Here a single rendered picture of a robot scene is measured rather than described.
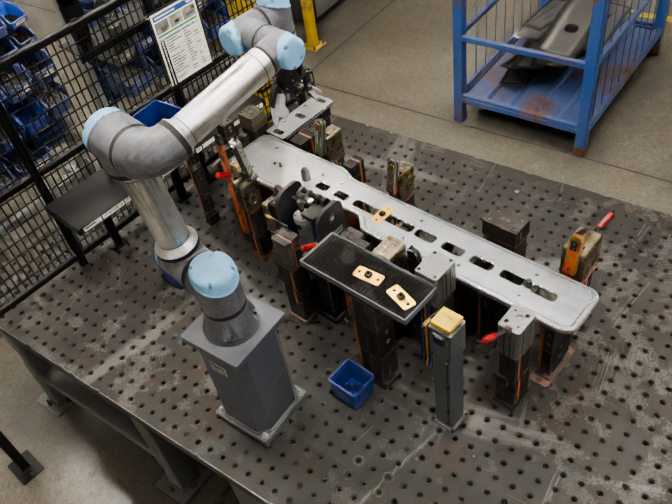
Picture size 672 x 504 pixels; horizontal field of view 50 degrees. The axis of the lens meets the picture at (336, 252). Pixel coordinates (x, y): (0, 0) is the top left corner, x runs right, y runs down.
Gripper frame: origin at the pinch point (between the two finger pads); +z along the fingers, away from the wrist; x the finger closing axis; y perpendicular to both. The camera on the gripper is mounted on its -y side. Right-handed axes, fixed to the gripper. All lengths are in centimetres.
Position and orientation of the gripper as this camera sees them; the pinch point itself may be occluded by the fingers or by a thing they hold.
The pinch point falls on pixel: (294, 112)
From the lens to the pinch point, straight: 198.1
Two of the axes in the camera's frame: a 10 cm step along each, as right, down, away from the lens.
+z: 1.6, 6.9, 7.1
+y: 7.1, 4.2, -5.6
